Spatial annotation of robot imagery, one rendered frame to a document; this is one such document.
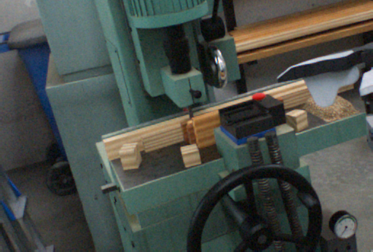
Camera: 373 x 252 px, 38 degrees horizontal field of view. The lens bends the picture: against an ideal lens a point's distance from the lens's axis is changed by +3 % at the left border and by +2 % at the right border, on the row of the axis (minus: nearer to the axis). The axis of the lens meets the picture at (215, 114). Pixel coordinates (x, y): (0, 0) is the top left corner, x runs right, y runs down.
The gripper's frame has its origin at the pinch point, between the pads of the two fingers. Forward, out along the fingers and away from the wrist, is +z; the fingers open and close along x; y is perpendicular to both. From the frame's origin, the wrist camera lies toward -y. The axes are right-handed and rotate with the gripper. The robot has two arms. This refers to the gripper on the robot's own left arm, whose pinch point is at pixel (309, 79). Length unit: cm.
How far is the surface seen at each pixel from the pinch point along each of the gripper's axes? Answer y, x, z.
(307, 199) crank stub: 31, 36, -16
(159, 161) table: 25, 68, 2
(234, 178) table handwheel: 23.7, 39.9, -4.5
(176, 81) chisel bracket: 8, 68, -7
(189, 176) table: 28, 59, -2
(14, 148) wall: 65, 328, 30
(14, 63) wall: 11, 317, 14
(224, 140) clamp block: 21, 54, -10
